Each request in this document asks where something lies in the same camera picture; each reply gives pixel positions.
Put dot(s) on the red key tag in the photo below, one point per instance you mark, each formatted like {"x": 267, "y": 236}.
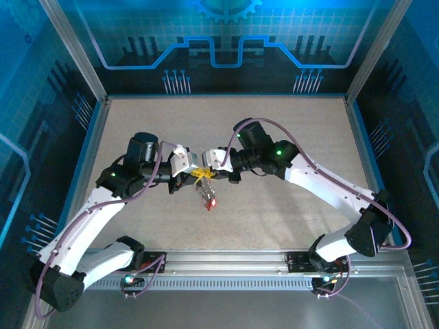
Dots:
{"x": 211, "y": 204}

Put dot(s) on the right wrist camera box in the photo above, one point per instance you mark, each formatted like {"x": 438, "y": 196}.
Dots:
{"x": 216, "y": 159}

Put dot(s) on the grey metal shelf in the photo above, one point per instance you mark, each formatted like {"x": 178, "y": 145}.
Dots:
{"x": 223, "y": 308}

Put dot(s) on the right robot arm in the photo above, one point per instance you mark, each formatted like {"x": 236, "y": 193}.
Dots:
{"x": 326, "y": 185}

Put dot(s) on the small lit connector box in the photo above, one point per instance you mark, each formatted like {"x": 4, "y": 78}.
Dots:
{"x": 130, "y": 279}
{"x": 326, "y": 280}

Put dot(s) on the aluminium side rail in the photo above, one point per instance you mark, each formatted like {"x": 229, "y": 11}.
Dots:
{"x": 86, "y": 171}
{"x": 360, "y": 137}

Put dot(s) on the aluminium cross rail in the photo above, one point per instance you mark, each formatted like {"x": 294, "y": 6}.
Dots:
{"x": 223, "y": 96}

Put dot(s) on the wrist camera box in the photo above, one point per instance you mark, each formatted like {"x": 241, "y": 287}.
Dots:
{"x": 183, "y": 159}
{"x": 216, "y": 159}

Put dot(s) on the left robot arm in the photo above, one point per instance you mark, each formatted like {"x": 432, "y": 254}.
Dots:
{"x": 85, "y": 222}

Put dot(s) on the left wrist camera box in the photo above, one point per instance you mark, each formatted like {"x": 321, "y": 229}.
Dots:
{"x": 183, "y": 159}

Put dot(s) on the large metal keyring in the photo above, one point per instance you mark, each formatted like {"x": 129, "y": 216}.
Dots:
{"x": 205, "y": 190}

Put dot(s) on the aluminium base beam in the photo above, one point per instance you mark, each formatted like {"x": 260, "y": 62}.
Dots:
{"x": 223, "y": 262}

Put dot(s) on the aluminium frame post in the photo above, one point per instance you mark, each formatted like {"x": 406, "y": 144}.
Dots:
{"x": 378, "y": 48}
{"x": 73, "y": 48}

